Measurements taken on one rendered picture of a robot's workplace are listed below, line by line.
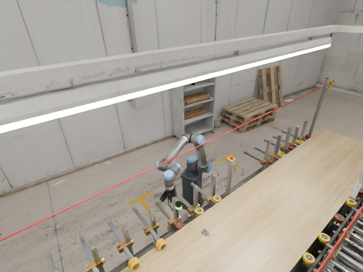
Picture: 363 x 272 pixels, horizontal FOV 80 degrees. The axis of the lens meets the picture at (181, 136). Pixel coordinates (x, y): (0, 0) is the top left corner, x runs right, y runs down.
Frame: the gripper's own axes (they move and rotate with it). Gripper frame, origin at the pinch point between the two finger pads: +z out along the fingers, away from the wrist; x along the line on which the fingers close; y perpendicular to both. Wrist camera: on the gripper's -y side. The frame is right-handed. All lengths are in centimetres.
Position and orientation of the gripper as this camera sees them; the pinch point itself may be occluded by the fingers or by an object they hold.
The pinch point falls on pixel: (169, 203)
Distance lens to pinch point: 216.5
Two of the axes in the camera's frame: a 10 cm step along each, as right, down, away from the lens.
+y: 7.8, -3.4, 5.2
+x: -6.2, -3.8, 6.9
